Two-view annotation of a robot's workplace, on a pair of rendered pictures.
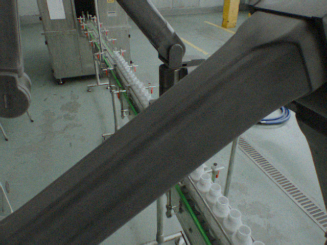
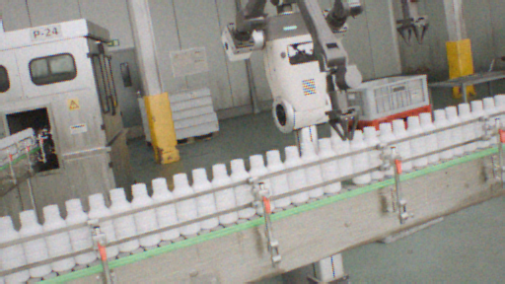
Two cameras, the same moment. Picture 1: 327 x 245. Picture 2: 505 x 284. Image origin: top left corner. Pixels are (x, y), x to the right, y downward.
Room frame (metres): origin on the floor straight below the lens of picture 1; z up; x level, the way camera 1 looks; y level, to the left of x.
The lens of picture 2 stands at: (-0.11, -2.07, 1.45)
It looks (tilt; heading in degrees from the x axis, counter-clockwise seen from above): 9 degrees down; 86
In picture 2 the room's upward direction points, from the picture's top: 10 degrees counter-clockwise
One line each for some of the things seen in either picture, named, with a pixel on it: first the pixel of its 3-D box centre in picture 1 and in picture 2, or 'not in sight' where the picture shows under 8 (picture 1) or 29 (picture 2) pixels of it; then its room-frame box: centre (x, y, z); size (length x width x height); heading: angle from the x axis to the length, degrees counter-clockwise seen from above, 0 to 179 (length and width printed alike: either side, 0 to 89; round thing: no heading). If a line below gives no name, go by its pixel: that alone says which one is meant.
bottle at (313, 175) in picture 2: not in sight; (310, 170); (0.16, -0.36, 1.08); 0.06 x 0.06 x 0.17
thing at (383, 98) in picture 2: not in sight; (380, 97); (1.13, 2.06, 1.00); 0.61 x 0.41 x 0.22; 27
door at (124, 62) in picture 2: not in sight; (122, 95); (-2.04, 11.55, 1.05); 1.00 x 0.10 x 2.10; 20
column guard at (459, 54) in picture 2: not in sight; (461, 68); (4.82, 8.77, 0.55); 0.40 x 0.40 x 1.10; 20
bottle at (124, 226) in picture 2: not in sight; (122, 220); (-0.39, -0.56, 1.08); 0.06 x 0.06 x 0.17
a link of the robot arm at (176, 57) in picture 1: (183, 61); not in sight; (0.68, -0.06, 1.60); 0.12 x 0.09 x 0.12; 110
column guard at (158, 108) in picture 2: not in sight; (161, 127); (-0.94, 7.32, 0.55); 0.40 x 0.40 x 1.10; 20
